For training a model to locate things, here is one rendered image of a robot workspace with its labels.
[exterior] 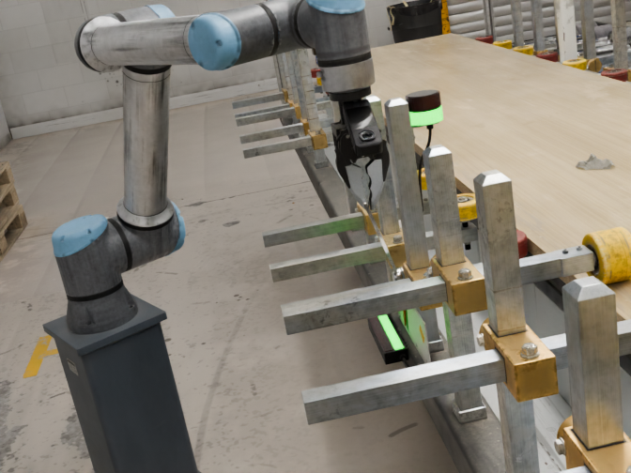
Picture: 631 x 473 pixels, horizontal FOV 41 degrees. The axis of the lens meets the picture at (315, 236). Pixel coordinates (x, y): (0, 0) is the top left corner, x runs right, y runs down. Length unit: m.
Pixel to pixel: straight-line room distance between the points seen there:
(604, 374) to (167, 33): 1.01
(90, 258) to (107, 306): 0.14
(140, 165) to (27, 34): 7.48
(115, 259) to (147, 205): 0.16
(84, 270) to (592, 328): 1.64
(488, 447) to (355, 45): 0.66
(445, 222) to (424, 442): 1.45
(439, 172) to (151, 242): 1.21
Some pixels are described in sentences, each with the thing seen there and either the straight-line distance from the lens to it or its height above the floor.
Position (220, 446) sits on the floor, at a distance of 2.80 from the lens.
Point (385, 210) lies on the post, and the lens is 1.75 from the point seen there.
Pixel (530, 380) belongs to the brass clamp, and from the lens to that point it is 1.00.
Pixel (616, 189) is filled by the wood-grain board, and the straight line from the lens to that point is 1.76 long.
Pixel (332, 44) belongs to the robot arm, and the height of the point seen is 1.29.
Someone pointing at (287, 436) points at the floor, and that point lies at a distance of 2.76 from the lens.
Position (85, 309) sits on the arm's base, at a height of 0.66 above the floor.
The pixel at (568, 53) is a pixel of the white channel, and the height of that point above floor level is 0.92.
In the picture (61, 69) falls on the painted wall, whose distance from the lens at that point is 9.56.
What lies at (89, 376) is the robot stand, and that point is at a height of 0.51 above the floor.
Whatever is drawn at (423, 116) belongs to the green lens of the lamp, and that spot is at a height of 1.15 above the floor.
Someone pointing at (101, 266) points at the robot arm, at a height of 0.77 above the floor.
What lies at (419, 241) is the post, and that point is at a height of 0.92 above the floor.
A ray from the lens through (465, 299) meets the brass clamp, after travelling 1.22.
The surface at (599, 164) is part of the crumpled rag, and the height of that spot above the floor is 0.91.
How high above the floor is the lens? 1.45
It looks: 19 degrees down
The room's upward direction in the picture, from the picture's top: 10 degrees counter-clockwise
